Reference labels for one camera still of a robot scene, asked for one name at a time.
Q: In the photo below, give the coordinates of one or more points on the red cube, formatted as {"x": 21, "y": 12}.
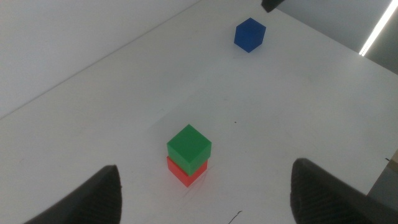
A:
{"x": 186, "y": 180}

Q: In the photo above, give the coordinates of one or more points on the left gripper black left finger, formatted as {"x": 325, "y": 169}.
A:
{"x": 93, "y": 202}

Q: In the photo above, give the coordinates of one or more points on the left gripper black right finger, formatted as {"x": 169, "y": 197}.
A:
{"x": 323, "y": 199}

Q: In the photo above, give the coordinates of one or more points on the blue cube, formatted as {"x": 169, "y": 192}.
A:
{"x": 248, "y": 34}

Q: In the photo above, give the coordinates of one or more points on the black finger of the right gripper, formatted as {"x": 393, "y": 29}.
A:
{"x": 270, "y": 4}

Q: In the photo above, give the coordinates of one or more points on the green cube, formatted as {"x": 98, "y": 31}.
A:
{"x": 189, "y": 146}

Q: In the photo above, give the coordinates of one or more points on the grey beige stand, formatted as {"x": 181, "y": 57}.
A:
{"x": 388, "y": 183}

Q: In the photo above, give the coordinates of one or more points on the white light strip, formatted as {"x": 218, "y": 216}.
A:
{"x": 377, "y": 28}

